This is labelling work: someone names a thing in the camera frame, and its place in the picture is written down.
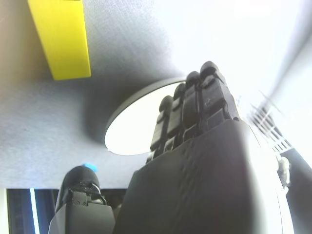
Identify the white plate with dark rim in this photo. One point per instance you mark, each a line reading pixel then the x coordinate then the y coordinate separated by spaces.
pixel 131 131

